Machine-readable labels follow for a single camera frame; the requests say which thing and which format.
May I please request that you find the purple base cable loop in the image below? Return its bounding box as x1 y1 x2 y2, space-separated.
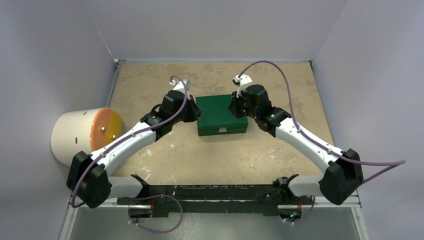
127 194 185 235

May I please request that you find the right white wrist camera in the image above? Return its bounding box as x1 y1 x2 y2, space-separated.
232 74 253 98

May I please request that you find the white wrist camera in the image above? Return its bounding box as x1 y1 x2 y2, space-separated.
232 74 253 98
169 79 192 100

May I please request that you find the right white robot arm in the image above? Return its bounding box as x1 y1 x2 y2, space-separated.
227 84 364 205

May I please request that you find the white cylinder orange face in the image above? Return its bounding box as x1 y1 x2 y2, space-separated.
50 107 126 166

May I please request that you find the green jewelry box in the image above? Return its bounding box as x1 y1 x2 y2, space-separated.
195 94 249 137

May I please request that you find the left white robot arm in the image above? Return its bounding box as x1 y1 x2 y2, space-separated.
66 90 202 209

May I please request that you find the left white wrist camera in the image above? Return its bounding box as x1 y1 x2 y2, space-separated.
169 79 192 100

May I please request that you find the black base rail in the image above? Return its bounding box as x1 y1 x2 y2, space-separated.
123 177 313 220

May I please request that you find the aluminium frame rail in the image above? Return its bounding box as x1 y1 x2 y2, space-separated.
69 194 361 208

